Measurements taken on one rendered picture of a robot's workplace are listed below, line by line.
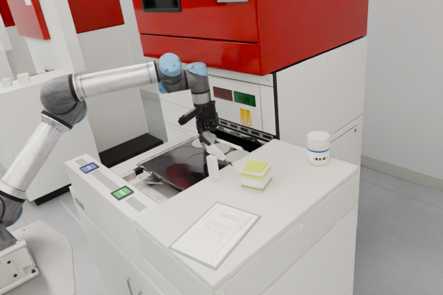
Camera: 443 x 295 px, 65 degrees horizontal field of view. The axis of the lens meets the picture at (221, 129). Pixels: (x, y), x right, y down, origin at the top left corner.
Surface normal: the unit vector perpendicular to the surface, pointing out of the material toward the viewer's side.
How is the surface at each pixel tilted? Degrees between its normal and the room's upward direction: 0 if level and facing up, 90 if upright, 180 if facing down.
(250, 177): 90
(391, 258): 0
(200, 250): 0
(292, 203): 0
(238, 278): 90
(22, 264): 90
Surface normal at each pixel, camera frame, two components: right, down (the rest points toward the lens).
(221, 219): -0.11, -0.91
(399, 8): -0.73, 0.36
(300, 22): 0.67, 0.23
